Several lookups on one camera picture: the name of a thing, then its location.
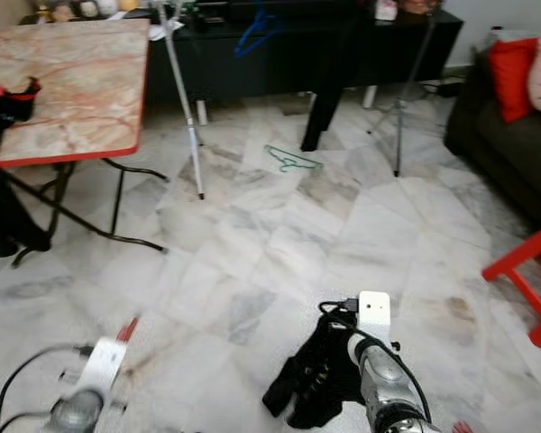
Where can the dark grey fabric sofa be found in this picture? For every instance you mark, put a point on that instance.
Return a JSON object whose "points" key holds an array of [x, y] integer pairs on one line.
{"points": [[496, 162]]}

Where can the red plastic stool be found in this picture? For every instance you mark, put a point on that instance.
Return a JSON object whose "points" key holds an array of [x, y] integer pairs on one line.
{"points": [[518, 262]]}

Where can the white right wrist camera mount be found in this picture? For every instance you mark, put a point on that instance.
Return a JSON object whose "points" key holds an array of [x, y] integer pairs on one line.
{"points": [[374, 316]]}

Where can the blue plastic hanger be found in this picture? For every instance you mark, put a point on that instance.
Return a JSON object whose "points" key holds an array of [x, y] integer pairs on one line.
{"points": [[257, 36]]}

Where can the black shirt with red collar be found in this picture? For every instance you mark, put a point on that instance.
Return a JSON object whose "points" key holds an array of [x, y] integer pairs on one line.
{"points": [[9, 198]]}

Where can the black power adapter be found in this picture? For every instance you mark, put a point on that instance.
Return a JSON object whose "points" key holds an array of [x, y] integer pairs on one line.
{"points": [[448, 87]]}

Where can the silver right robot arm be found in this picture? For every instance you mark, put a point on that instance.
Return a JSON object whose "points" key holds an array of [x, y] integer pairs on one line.
{"points": [[388, 388]]}

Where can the red plastic hanger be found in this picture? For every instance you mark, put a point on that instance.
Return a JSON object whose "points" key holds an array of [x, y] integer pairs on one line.
{"points": [[128, 329]]}

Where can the green plastic hanger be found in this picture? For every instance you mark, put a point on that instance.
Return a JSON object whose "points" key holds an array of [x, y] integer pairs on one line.
{"points": [[288, 160]]}

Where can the silver metal clothes rack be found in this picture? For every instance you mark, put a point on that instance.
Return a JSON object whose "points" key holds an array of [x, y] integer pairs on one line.
{"points": [[189, 126]]}

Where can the marble top folding table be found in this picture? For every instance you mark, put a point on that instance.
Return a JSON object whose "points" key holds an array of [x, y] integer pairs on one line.
{"points": [[81, 90]]}

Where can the white pink tissue pack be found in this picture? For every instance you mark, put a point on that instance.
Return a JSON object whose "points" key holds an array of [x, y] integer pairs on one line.
{"points": [[386, 9]]}

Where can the red robed figurine statue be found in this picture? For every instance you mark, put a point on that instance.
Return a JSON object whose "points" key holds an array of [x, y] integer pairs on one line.
{"points": [[419, 5]]}

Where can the black TV console cabinet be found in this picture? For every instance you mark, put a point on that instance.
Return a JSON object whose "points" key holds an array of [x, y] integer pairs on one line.
{"points": [[216, 72]]}

